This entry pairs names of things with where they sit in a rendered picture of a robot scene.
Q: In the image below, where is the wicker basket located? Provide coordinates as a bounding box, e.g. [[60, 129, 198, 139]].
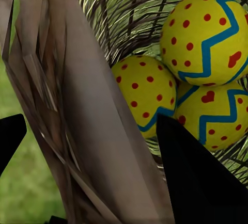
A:
[[0, 0, 248, 224]]

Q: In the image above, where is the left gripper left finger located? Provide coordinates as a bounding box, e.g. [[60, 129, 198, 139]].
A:
[[0, 114, 27, 176]]

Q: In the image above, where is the easter egg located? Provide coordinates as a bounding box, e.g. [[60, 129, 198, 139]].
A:
[[173, 78, 248, 151], [111, 55, 178, 140], [151, 0, 248, 87]]

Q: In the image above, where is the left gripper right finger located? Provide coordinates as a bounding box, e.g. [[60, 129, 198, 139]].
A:
[[156, 114, 248, 224]]

